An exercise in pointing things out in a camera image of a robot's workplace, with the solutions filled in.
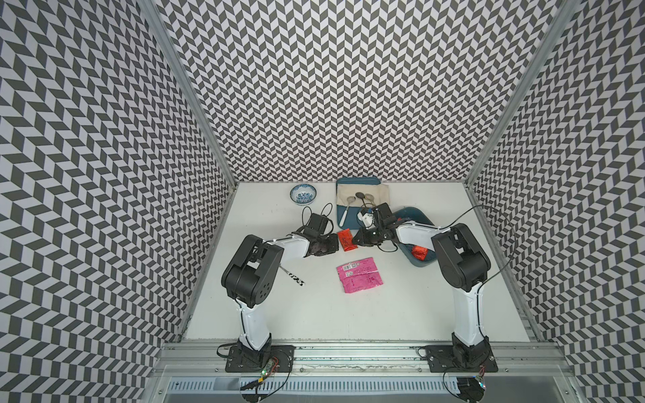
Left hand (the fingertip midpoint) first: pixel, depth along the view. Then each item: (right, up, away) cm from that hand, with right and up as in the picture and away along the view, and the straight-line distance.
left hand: (339, 247), depth 97 cm
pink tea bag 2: (+7, -10, -10) cm, 16 cm away
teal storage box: (+32, +12, +7) cm, 35 cm away
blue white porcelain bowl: (-16, +21, +17) cm, 31 cm away
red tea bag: (+3, +2, +2) cm, 4 cm away
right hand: (+6, +1, +1) cm, 6 cm away
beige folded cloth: (+19, +22, +16) cm, 33 cm away
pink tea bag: (+8, -8, -8) cm, 13 cm away
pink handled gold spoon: (+15, +20, +16) cm, 29 cm away
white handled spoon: (+5, +19, +15) cm, 24 cm away
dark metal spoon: (+11, +21, +18) cm, 29 cm away
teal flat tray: (+5, +11, +8) cm, 14 cm away
